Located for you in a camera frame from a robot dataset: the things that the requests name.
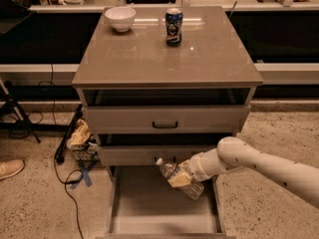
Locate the white ceramic bowl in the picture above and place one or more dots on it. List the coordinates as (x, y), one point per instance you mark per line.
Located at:
(121, 19)

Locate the blue soda can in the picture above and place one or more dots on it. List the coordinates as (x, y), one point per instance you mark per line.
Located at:
(173, 23)

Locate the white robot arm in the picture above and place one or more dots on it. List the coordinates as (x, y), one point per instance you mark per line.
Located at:
(231, 153)

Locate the grey drawer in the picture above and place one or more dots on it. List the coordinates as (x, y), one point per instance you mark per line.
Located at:
(145, 149)
(143, 206)
(165, 110)

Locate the grey bottom drawer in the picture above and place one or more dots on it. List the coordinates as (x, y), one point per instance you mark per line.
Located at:
(143, 206)

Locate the basket of snack bags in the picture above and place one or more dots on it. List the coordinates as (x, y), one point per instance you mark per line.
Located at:
(82, 144)

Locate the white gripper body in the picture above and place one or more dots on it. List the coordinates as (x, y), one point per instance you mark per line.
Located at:
(194, 168)

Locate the blue tape cross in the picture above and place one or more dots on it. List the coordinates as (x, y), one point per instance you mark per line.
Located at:
(85, 167)

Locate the tan shoe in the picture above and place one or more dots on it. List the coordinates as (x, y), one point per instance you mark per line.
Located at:
(11, 167)

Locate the grey middle drawer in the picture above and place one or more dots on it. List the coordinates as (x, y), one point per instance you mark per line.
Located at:
(145, 149)

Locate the black tripod stand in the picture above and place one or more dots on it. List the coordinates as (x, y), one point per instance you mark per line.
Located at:
(17, 122)

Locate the grey drawer cabinet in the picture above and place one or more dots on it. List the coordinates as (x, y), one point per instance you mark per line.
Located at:
(210, 55)

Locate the clear plastic water bottle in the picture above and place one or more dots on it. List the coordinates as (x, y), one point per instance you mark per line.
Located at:
(167, 169)

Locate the grey top drawer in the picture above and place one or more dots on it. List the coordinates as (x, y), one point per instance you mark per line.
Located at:
(165, 110)

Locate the black power strip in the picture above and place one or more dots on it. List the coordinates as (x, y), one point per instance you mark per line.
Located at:
(59, 154)

